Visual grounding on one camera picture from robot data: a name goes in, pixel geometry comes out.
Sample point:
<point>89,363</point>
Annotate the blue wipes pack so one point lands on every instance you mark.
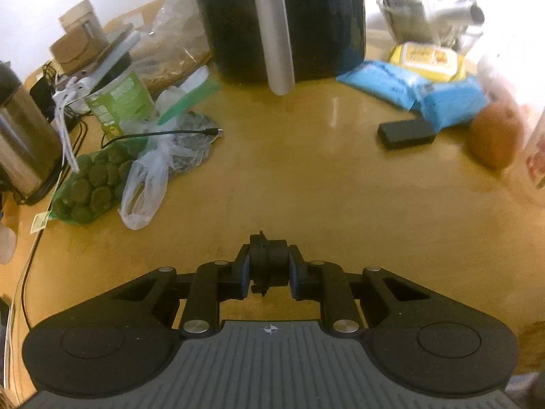
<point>450,103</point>
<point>387,82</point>

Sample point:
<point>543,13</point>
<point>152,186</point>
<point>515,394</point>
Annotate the orange apple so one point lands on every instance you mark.
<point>496,135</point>

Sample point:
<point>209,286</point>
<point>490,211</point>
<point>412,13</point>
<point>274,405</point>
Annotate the yellow wipes pack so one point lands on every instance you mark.
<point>437,64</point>

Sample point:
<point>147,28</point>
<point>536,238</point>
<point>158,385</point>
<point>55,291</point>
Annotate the clear crumpled plastic bag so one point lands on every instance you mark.
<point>178,146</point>

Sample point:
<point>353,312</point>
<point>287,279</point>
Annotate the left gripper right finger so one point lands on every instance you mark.
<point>325,283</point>

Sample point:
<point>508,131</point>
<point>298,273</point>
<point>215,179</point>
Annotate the black air fryer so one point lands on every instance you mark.
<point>284,41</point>

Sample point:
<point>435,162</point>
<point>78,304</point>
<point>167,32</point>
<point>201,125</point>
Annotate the green label can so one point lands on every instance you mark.
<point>120,99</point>

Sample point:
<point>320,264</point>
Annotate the steel electric kettle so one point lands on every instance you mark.
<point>31,151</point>

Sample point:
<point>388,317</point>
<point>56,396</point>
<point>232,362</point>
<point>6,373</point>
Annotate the small black rectangular box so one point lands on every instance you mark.
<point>399,135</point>

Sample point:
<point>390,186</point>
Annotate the bag of green balls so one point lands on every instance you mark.
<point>100,183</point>

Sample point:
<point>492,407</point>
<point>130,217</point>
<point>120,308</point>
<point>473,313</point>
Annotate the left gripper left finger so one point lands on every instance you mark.
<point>213,283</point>

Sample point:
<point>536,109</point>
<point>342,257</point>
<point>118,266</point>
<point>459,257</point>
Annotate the black threaded connector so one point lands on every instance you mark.
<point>268,263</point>

